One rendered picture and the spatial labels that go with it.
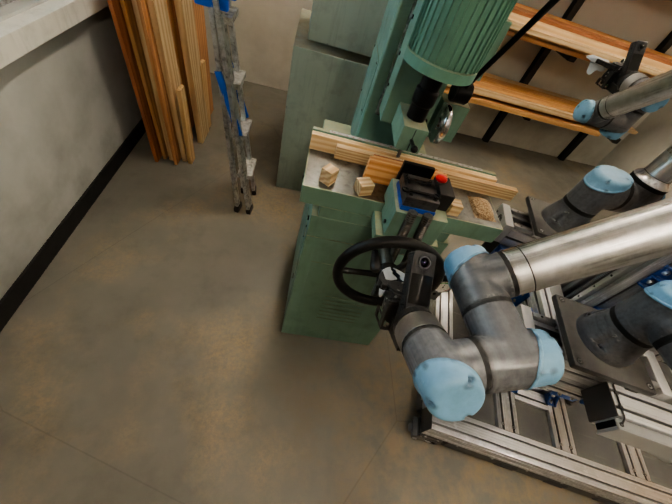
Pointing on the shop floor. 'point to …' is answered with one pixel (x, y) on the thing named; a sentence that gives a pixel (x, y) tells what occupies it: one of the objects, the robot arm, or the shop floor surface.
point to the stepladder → (232, 87)
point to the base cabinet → (328, 292)
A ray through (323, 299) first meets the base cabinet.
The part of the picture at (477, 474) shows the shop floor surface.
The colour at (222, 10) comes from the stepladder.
